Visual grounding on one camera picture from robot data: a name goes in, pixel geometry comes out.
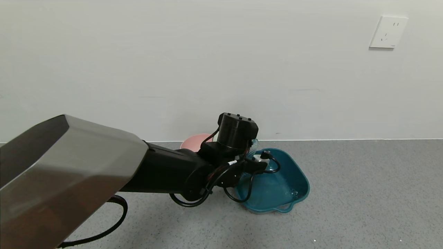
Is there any teal square tray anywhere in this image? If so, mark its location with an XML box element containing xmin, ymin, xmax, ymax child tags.
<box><xmin>235</xmin><ymin>148</ymin><xmax>310</xmax><ymax>213</ymax></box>

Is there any white wall socket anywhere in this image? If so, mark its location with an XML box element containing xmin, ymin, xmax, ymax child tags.
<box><xmin>369</xmin><ymin>15</ymin><xmax>409</xmax><ymax>49</ymax></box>

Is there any pink bowl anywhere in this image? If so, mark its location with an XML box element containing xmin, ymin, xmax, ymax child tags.
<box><xmin>180</xmin><ymin>133</ymin><xmax>213</xmax><ymax>153</ymax></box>

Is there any black wrist cable bundle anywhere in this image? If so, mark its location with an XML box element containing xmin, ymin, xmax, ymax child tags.
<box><xmin>170</xmin><ymin>166</ymin><xmax>222</xmax><ymax>208</ymax></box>

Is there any thick black arm hose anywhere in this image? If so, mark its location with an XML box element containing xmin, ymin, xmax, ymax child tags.
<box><xmin>57</xmin><ymin>195</ymin><xmax>128</xmax><ymax>249</ymax></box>

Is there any ribbed clear plastic cup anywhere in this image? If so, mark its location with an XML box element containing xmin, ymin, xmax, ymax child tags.
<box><xmin>212</xmin><ymin>133</ymin><xmax>259</xmax><ymax>161</ymax></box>

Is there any thin black camera cable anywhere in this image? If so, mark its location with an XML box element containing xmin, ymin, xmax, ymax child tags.
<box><xmin>223</xmin><ymin>151</ymin><xmax>281</xmax><ymax>203</ymax></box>

